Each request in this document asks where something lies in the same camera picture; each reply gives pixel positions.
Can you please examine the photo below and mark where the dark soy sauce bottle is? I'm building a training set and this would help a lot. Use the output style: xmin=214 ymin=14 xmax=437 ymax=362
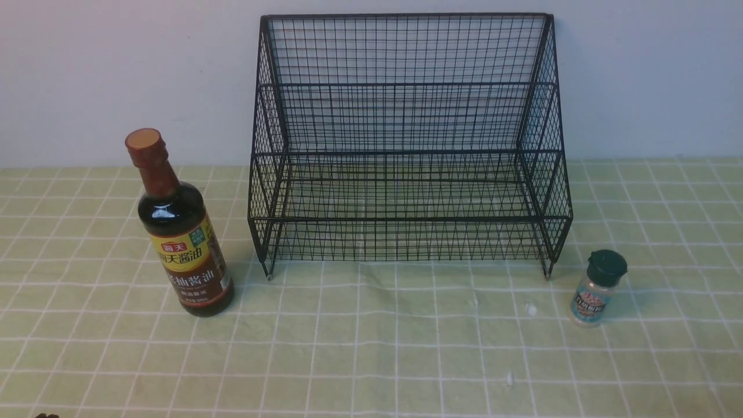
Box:
xmin=125 ymin=128 xmax=235 ymax=317

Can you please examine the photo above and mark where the small green-capped seasoning bottle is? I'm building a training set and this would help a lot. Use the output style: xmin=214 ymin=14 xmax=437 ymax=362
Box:
xmin=569 ymin=249 xmax=628 ymax=326

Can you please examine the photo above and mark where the green checkered tablecloth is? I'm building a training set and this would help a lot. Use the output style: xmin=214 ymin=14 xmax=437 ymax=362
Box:
xmin=1 ymin=158 xmax=742 ymax=417

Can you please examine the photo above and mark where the black wire mesh rack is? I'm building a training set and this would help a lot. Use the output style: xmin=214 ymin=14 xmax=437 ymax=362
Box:
xmin=247 ymin=12 xmax=574 ymax=278

